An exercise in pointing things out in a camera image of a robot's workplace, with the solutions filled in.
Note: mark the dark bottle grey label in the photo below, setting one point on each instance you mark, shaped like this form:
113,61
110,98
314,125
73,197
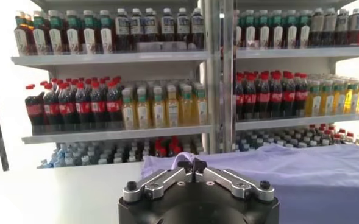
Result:
317,25
330,25

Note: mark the green cap tea bottle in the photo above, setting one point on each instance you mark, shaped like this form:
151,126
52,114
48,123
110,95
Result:
277,30
250,30
291,30
89,36
264,30
238,30
73,36
304,30
40,36
106,36
55,36

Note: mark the red cap cola bottle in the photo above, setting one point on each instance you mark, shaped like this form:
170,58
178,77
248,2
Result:
289,96
34,111
301,95
276,96
114,106
98,107
250,98
263,97
239,99
66,109
83,108
175,149
161,150
51,109

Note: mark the purple t-shirt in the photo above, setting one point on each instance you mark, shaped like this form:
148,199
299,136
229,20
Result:
304,170

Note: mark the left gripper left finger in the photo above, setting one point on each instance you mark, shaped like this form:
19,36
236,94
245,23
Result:
158,185

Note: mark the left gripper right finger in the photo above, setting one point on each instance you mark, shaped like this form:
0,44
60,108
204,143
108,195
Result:
237,185

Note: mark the grey metal shelf unit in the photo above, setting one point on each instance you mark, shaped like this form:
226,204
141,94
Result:
112,58
304,52

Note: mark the reddish tea bottle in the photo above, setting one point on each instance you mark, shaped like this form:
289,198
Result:
23,36

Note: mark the blue water bottle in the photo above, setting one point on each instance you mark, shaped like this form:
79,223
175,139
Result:
48,163
61,156

